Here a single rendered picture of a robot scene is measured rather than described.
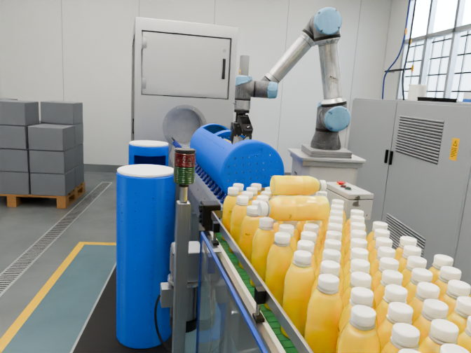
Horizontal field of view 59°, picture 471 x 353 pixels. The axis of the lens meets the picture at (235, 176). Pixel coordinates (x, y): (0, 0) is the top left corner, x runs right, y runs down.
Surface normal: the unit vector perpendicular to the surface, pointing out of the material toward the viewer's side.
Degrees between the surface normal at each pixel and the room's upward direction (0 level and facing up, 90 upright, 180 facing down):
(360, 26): 90
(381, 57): 90
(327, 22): 85
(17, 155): 90
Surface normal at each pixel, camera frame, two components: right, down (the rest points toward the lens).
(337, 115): 0.03, 0.37
